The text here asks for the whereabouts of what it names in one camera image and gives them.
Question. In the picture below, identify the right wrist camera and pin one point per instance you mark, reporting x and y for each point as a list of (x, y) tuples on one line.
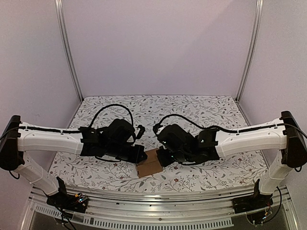
[(157, 128)]

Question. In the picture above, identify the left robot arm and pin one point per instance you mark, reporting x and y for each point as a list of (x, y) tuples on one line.
[(116, 140)]

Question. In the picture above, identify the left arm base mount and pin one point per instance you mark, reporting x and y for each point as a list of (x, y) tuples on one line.
[(62, 200)]

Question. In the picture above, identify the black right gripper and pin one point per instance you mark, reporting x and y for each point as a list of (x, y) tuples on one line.
[(162, 157)]

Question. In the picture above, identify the aluminium frame post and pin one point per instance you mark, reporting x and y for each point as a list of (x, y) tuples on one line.
[(67, 48), (251, 49)]

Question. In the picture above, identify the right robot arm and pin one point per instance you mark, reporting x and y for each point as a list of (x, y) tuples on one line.
[(214, 142)]

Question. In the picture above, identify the right aluminium frame post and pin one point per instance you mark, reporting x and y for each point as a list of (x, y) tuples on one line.
[(251, 49)]

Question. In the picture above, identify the aluminium front rail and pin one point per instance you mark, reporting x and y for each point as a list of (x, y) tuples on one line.
[(206, 210)]

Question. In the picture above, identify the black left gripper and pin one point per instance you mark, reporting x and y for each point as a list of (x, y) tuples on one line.
[(135, 158)]

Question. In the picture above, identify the floral patterned table mat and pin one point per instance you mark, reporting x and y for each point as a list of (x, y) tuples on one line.
[(187, 111)]

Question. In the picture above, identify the left aluminium frame post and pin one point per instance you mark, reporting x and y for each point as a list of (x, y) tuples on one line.
[(67, 48)]

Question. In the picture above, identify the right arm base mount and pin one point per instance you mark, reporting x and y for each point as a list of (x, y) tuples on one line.
[(251, 202)]

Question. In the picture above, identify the brown cardboard box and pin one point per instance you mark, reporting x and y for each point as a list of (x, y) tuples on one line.
[(149, 166)]

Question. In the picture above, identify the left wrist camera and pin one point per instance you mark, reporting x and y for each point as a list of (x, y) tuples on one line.
[(141, 131)]

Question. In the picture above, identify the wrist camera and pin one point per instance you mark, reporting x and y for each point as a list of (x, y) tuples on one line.
[(141, 131), (157, 128)]

